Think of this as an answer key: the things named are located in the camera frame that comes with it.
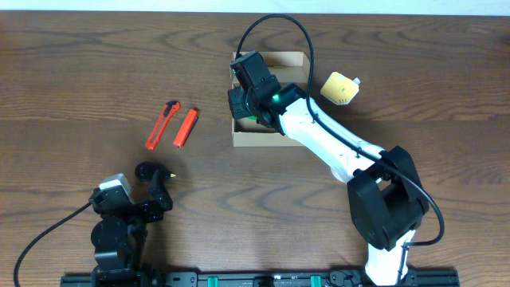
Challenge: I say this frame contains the red blade case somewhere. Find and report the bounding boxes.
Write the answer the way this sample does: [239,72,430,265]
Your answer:
[173,108,198,148]

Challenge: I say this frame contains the red black utility knife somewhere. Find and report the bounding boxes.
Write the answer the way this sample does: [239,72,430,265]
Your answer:
[145,101,181,151]

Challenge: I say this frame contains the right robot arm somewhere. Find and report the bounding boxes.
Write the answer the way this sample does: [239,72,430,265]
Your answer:
[228,51,429,285]

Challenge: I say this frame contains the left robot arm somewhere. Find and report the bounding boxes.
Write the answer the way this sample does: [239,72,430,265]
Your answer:
[89,162,175,286]

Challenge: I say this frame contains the black teardrop-shaped object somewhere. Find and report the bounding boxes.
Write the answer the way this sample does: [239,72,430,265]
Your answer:
[135,161,176,181]

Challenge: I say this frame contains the black mounting rail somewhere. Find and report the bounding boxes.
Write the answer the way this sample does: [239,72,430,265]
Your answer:
[60,269,460,287]

